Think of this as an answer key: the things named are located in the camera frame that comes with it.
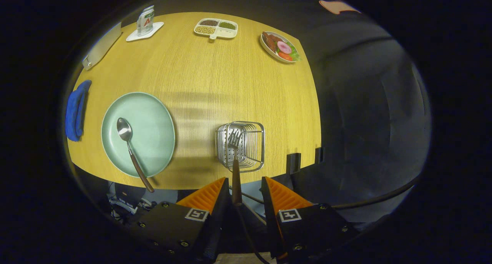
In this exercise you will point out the black table clamp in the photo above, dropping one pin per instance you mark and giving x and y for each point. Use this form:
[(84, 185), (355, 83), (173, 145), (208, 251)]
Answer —
[(293, 163), (319, 155)]

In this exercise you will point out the plate of meat and vegetables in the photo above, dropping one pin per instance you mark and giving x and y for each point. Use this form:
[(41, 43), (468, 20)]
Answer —
[(278, 47)]

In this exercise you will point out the small clear drink bottle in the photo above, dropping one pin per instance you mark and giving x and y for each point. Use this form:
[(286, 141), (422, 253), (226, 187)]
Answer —
[(146, 22)]

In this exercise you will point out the white coaster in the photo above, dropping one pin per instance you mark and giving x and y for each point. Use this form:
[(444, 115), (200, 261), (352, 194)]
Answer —
[(153, 29)]

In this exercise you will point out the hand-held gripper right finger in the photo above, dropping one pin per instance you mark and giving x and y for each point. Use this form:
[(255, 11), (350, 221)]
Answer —
[(269, 214)]

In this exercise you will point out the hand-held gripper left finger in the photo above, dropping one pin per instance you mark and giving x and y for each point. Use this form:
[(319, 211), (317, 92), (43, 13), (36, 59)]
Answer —
[(221, 210)]

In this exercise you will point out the white toaster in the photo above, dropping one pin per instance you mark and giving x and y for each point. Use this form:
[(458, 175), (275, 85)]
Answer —
[(102, 48)]

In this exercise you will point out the pale green plate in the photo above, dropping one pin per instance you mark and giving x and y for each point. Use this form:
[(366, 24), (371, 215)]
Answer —
[(150, 122)]

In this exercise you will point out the divided white dish of beans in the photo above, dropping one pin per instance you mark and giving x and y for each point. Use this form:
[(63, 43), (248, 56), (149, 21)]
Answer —
[(215, 27)]

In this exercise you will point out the blue cloth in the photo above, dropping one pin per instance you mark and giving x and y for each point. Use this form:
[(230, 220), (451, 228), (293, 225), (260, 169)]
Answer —
[(75, 110)]

